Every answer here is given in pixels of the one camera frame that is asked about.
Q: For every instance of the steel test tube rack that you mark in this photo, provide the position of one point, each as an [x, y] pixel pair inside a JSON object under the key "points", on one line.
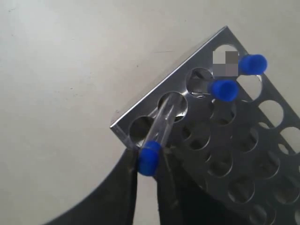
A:
{"points": [[245, 153]]}

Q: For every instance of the blue-capped tube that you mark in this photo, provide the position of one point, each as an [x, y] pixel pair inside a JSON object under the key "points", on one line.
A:
{"points": [[158, 134], [224, 90], [252, 64]]}

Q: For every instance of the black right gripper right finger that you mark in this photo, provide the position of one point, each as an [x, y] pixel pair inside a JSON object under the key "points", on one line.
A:
{"points": [[181, 201]]}

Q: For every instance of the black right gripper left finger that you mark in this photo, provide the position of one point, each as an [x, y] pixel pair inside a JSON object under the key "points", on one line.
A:
{"points": [[112, 202]]}

